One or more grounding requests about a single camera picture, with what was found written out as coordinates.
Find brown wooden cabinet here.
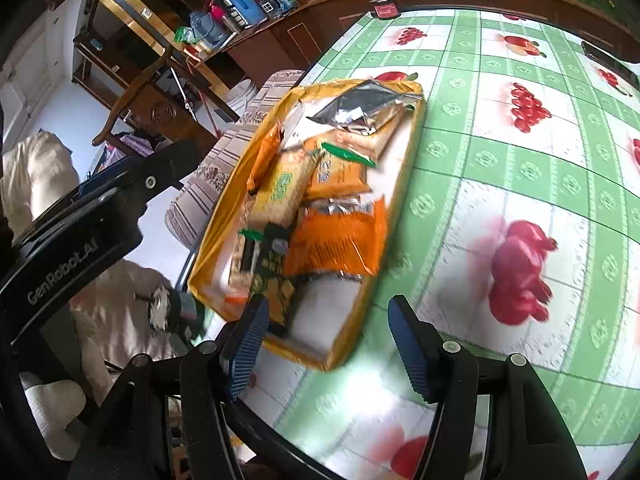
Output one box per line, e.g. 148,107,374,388
190,0,640,91

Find yellow cardboard box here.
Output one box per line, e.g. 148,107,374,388
189,79,427,372

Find red lidded jar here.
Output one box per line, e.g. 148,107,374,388
369,0,401,22

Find silver foil packet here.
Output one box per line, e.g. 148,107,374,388
306,80,420,135

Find carved wooden chair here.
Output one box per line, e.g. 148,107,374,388
91,44,238,162

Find large orange snack packet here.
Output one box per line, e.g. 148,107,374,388
284,198,389,278

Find fruit print green tablecloth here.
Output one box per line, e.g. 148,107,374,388
230,7,640,480

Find pile of silver foil packets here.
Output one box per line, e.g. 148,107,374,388
299,194,375,217

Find orange biscuit packet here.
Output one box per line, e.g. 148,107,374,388
302,132,372,201

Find clear cracker packet green ends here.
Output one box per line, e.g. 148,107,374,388
229,229,268,300
247,142,377,235

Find small orange snack packet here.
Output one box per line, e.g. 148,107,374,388
246,124,284,194

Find blue plastic jug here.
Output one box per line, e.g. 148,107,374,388
214,0,269,27

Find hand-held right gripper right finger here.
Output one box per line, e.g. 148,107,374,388
387,294,588,480

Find dark green chips packet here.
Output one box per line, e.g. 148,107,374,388
249,222,300,327

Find cream padded jacket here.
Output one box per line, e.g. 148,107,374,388
0,130,82,242

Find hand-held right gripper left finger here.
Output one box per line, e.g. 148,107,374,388
67,292,271,480

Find striped seat cushion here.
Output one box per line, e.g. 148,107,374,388
165,69,307,252

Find clear blue water bottle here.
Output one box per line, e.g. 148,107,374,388
189,9,232,49

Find black phone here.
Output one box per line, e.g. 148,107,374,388
581,40,640,78

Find wooden shelf unit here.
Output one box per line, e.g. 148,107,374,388
71,0,223,111

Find white plastic stool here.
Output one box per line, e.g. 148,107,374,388
226,79,259,122

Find person's left forearm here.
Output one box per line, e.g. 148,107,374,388
70,260,207,386

